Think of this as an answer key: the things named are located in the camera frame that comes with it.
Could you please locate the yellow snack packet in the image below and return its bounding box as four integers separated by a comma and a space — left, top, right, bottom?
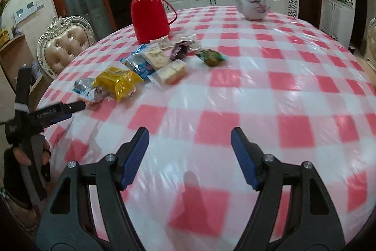
93, 66, 144, 101

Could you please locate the person's left hand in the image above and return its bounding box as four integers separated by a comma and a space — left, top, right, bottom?
3, 138, 52, 208

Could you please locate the small white snack packet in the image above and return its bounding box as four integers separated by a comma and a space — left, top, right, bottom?
150, 36, 174, 51

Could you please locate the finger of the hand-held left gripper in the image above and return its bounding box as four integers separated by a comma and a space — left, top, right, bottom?
29, 100, 86, 130

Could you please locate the red white checkered tablecloth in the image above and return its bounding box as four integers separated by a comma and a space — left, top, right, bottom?
35, 5, 376, 251

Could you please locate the green snack packet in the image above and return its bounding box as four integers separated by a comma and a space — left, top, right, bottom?
194, 49, 227, 67

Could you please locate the clear crinkled snack packet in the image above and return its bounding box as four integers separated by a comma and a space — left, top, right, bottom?
178, 33, 197, 47

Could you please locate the white floral teapot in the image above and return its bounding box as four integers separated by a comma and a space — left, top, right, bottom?
231, 0, 274, 21

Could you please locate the wooden side shelf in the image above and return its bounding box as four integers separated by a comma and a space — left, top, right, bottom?
0, 30, 39, 93

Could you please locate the blue clear-window snack packet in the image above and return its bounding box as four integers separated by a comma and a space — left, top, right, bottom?
120, 44, 156, 81

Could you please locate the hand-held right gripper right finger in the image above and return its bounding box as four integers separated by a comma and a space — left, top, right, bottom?
230, 127, 346, 251

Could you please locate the low white side cabinet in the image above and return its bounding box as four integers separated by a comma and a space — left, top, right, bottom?
320, 0, 353, 47

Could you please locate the purple snack packet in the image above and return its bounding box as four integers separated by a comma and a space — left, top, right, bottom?
170, 42, 191, 61

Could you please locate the clear cake slice packet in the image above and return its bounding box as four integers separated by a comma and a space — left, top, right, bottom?
148, 60, 188, 90

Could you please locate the white carved chair back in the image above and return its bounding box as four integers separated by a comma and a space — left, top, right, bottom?
288, 0, 301, 19

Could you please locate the red thermos jug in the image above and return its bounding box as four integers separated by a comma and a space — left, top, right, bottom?
130, 0, 178, 44

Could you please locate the cream tufted ornate chair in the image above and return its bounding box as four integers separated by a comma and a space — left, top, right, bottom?
37, 16, 96, 80

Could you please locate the silver white snack packet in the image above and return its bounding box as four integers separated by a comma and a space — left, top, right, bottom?
73, 77, 109, 104

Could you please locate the cream white snack packet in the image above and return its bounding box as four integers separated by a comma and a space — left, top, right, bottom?
141, 45, 171, 69

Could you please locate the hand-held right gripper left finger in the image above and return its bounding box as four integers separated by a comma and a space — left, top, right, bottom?
35, 127, 150, 251

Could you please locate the white wall switch panel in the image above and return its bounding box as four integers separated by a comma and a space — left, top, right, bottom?
14, 1, 44, 24

